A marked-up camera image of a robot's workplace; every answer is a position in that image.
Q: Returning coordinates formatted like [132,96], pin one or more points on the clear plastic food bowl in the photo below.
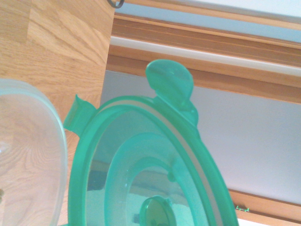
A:
[35,141]

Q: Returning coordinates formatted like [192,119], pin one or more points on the frosted glass door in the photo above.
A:
[247,141]

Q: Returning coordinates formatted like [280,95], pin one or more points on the green round container lid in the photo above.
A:
[152,146]

